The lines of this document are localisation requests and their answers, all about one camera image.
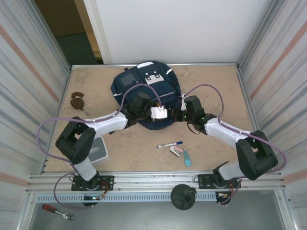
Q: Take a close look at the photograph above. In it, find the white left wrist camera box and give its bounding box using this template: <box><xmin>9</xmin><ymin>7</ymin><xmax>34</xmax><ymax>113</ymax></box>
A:
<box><xmin>150</xmin><ymin>106</ymin><xmax>168</xmax><ymax>120</ymax></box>

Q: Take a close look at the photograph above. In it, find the small pink white eraser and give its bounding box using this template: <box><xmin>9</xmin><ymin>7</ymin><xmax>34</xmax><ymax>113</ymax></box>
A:
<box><xmin>169</xmin><ymin>146</ymin><xmax>183</xmax><ymax>158</ymax></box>

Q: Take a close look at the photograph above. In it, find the grey slotted cable duct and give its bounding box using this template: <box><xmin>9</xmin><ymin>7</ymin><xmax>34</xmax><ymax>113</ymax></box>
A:
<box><xmin>35</xmin><ymin>193</ymin><xmax>218</xmax><ymax>203</ymax></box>

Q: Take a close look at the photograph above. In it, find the brown plush keychain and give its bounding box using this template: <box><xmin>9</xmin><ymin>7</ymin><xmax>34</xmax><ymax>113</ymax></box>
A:
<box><xmin>70</xmin><ymin>92</ymin><xmax>93</xmax><ymax>117</ymax></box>

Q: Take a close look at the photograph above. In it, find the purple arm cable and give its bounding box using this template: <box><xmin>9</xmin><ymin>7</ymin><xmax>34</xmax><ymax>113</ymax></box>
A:
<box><xmin>183</xmin><ymin>83</ymin><xmax>287</xmax><ymax>206</ymax></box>
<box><xmin>37</xmin><ymin>83</ymin><xmax>162</xmax><ymax>209</ymax></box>

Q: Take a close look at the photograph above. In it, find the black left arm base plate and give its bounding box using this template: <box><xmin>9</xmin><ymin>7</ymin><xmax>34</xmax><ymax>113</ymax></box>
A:
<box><xmin>71</xmin><ymin>175</ymin><xmax>115</xmax><ymax>192</ymax></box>

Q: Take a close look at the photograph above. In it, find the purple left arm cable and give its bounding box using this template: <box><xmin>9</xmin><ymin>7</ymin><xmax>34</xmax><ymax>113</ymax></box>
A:
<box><xmin>37</xmin><ymin>83</ymin><xmax>162</xmax><ymax>209</ymax></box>

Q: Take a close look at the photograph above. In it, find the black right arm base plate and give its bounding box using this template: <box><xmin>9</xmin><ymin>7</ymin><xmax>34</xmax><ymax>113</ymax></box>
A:
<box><xmin>197</xmin><ymin>173</ymin><xmax>241</xmax><ymax>190</ymax></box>

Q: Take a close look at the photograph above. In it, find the white grey tissue box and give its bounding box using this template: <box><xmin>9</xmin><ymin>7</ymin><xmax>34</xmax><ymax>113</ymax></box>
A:
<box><xmin>89</xmin><ymin>137</ymin><xmax>110</xmax><ymax>166</ymax></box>

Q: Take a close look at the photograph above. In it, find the navy blue backpack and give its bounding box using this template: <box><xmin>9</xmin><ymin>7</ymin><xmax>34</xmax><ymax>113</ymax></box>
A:
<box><xmin>107</xmin><ymin>60</ymin><xmax>183</xmax><ymax>135</ymax></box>

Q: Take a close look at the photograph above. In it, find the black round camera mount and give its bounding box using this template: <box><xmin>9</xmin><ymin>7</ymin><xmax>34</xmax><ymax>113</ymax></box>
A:
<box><xmin>170</xmin><ymin>184</ymin><xmax>197</xmax><ymax>211</ymax></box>

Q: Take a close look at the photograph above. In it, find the aluminium table frame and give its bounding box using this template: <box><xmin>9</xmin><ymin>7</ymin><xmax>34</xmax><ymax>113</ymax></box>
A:
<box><xmin>25</xmin><ymin>62</ymin><xmax>288</xmax><ymax>195</ymax></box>

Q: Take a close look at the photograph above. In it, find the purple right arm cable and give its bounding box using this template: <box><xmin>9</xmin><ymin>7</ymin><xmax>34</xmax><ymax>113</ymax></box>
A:
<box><xmin>183</xmin><ymin>83</ymin><xmax>287</xmax><ymax>206</ymax></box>

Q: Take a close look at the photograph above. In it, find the light blue correction tape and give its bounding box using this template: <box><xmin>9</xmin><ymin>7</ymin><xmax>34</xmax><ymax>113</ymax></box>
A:
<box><xmin>183</xmin><ymin>148</ymin><xmax>193</xmax><ymax>167</ymax></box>

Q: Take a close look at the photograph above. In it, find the red handled ratchet wrench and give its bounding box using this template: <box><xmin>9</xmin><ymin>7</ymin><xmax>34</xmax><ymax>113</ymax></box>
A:
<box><xmin>42</xmin><ymin>204</ymin><xmax>74</xmax><ymax>221</ymax></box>

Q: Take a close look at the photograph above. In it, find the white blue marker pen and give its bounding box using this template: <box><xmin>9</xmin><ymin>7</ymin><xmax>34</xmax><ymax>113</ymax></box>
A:
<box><xmin>157</xmin><ymin>140</ymin><xmax>183</xmax><ymax>149</ymax></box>

